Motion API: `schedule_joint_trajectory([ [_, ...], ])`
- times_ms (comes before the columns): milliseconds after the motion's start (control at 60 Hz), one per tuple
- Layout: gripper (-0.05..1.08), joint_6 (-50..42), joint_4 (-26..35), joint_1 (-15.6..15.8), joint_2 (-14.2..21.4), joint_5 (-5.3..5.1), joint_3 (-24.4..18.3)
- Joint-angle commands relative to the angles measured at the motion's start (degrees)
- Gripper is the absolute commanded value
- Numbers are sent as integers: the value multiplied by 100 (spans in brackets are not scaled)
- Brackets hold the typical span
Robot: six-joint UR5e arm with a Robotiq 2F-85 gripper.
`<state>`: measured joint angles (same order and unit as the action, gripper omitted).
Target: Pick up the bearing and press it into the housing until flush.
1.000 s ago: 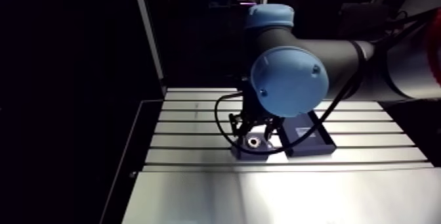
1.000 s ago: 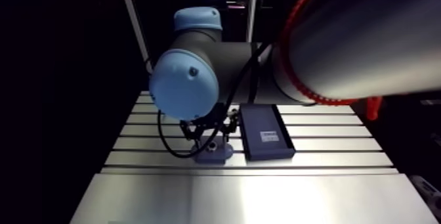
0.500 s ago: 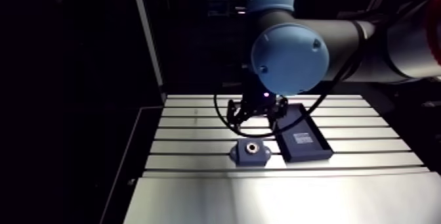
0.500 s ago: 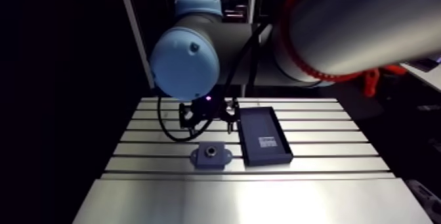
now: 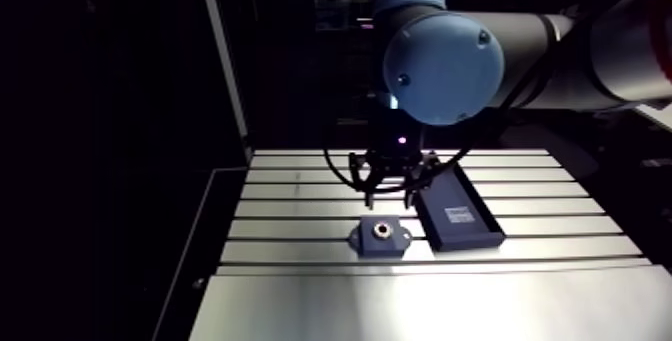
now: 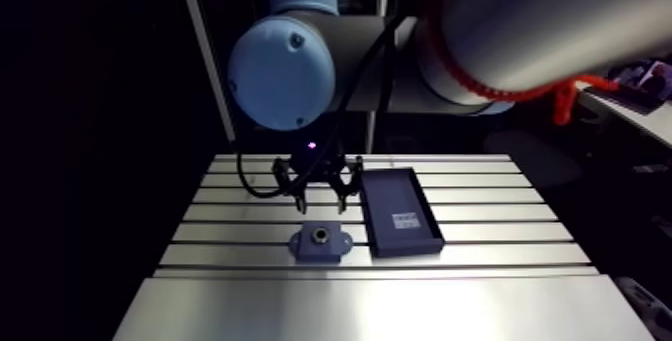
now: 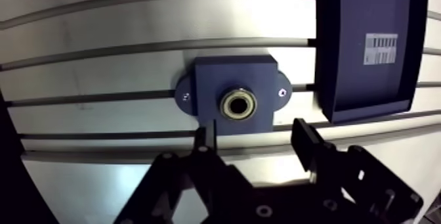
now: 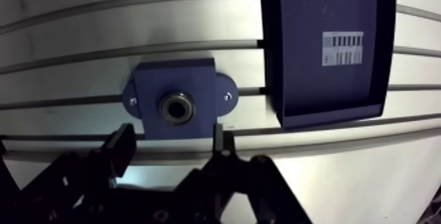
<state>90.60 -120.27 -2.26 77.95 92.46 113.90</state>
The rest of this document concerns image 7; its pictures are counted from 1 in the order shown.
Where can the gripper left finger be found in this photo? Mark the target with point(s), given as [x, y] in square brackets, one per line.
[213, 177]

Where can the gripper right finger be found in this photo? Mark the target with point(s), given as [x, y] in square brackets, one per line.
[344, 184]

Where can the dark blue-grey tray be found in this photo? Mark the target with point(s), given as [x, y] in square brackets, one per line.
[351, 80]

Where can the steel bearing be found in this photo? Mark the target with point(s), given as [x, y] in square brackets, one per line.
[226, 109]

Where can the dark blue-grey housing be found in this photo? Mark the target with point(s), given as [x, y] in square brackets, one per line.
[213, 77]

